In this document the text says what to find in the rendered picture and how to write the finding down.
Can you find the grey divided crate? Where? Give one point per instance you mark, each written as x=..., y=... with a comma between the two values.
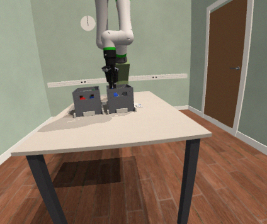
x=85, y=105
x=125, y=98

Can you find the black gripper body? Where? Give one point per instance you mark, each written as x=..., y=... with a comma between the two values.
x=111, y=62

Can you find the white paper pick list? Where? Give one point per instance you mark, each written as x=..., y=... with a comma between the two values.
x=138, y=105

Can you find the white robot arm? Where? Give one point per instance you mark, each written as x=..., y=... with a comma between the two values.
x=114, y=43

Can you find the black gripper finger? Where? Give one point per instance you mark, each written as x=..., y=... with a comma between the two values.
x=114, y=77
x=108, y=78

